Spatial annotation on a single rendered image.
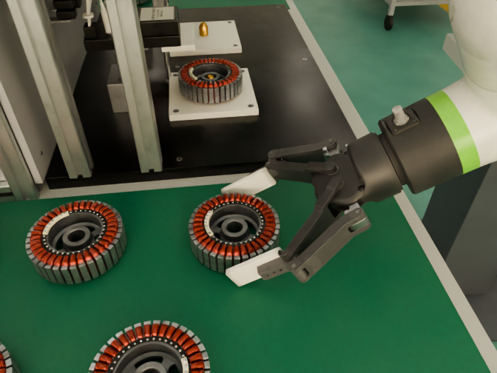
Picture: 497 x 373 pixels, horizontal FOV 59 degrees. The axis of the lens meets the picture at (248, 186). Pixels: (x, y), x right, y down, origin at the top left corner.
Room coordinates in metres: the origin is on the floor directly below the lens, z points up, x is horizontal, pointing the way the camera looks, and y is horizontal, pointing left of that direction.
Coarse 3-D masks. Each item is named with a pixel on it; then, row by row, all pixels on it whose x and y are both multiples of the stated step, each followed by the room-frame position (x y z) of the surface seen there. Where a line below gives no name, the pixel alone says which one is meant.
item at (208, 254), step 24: (240, 192) 0.43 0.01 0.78; (192, 216) 0.38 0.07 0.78; (216, 216) 0.39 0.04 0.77; (240, 216) 0.40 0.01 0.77; (264, 216) 0.38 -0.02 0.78; (192, 240) 0.34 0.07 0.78; (216, 240) 0.34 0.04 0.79; (240, 240) 0.36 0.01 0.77; (264, 240) 0.34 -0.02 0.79; (216, 264) 0.32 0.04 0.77
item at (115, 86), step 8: (112, 64) 0.71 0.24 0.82; (112, 72) 0.68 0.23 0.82; (112, 80) 0.66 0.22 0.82; (120, 80) 0.65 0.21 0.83; (112, 88) 0.64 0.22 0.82; (120, 88) 0.64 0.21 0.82; (112, 96) 0.64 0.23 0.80; (120, 96) 0.64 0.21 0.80; (112, 104) 0.64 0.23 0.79; (120, 104) 0.64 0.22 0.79
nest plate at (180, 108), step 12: (180, 96) 0.68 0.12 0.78; (240, 96) 0.68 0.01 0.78; (252, 96) 0.68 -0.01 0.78; (180, 108) 0.64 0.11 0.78; (192, 108) 0.64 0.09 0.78; (204, 108) 0.64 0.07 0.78; (216, 108) 0.64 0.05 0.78; (228, 108) 0.64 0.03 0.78; (240, 108) 0.64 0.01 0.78; (252, 108) 0.64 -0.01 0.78; (180, 120) 0.62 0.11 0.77
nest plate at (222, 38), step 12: (180, 24) 1.00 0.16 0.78; (192, 24) 1.00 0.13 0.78; (216, 24) 1.00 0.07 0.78; (228, 24) 1.00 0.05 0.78; (204, 36) 0.93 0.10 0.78; (216, 36) 0.93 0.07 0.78; (228, 36) 0.93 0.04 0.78; (204, 48) 0.87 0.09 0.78; (216, 48) 0.87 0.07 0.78; (228, 48) 0.87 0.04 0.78; (240, 48) 0.87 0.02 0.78
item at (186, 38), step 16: (144, 16) 0.68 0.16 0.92; (160, 16) 0.68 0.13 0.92; (176, 16) 0.68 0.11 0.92; (144, 32) 0.65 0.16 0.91; (160, 32) 0.66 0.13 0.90; (176, 32) 0.66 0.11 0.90; (192, 32) 0.71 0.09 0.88; (96, 48) 0.64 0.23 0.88; (112, 48) 0.65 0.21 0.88; (176, 48) 0.66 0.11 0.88; (192, 48) 0.67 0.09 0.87
